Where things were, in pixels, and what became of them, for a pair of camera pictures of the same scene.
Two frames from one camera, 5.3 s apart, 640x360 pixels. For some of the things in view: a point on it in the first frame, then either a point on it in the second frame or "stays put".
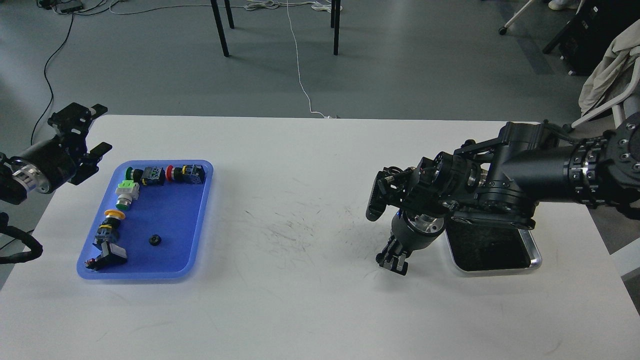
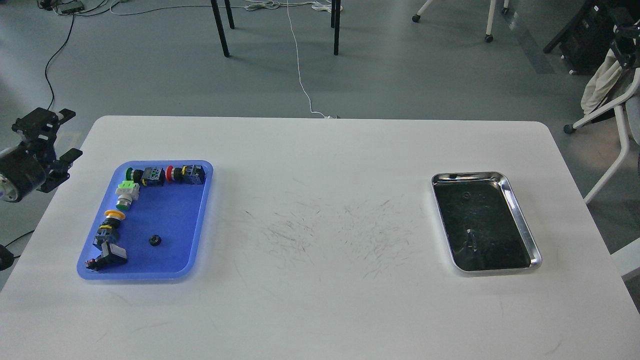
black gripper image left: (48, 164) to (23, 168)
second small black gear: (154, 240) stays put
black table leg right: (335, 19) stays put
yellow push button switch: (108, 230) stays put
